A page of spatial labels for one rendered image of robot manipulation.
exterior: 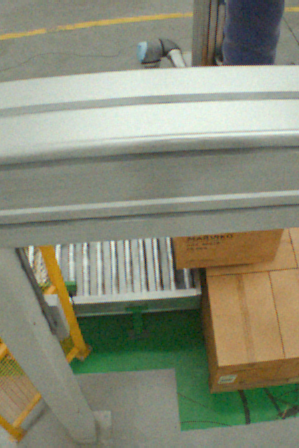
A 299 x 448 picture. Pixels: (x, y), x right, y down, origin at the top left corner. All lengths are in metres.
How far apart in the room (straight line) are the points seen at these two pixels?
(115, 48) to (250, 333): 3.61
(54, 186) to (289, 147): 0.17
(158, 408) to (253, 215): 3.19
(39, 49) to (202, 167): 5.61
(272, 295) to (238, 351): 0.44
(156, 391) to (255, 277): 1.00
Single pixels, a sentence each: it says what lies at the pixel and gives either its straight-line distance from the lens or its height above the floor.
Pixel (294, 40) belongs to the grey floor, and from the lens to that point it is 6.16.
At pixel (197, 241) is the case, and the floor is 0.96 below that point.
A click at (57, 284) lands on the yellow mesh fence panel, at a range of 2.80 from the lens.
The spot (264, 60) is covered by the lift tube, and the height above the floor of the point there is 2.12.
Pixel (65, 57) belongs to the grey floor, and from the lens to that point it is 5.78.
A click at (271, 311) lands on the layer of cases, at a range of 3.30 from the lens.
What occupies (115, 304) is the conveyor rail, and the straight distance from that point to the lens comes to 3.26.
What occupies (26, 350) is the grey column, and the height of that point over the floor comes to 1.75.
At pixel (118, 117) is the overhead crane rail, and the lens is 0.37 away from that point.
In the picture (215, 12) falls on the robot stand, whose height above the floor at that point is 1.84.
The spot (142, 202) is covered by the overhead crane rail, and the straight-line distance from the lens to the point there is 0.41.
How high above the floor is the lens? 3.47
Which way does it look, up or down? 55 degrees down
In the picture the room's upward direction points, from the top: 1 degrees counter-clockwise
